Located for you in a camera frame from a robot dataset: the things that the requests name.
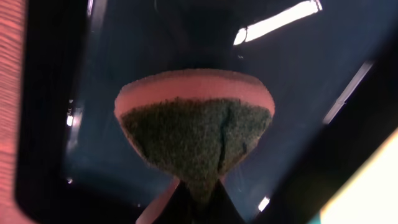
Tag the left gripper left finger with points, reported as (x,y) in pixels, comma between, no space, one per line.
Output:
(171,206)

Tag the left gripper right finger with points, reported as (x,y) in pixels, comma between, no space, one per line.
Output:
(221,209)

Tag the green plate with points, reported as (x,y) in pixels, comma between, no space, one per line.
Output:
(370,195)

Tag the black plastic tray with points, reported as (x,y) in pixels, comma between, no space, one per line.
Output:
(333,77)

